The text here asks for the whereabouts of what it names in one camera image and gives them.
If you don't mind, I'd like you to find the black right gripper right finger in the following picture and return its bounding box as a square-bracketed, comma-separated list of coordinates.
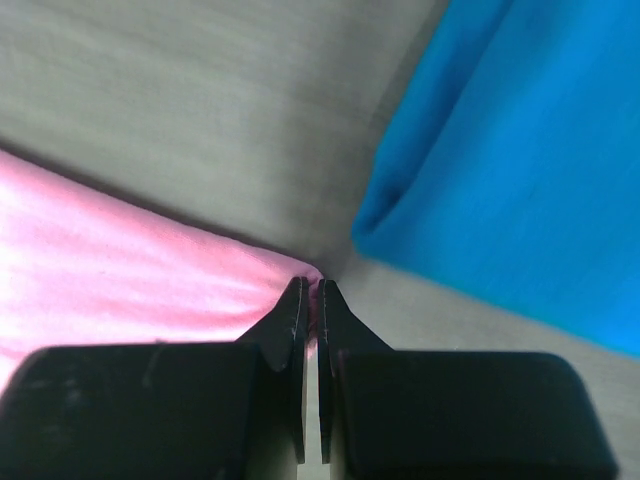
[317, 280, 619, 479]

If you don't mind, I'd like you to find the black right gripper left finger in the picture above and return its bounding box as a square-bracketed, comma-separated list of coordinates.
[1, 277, 309, 479]

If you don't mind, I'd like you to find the pink t shirt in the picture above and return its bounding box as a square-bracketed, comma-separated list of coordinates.
[1, 154, 321, 380]

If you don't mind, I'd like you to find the folded blue t shirt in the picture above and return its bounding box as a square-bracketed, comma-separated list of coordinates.
[352, 1, 639, 355]

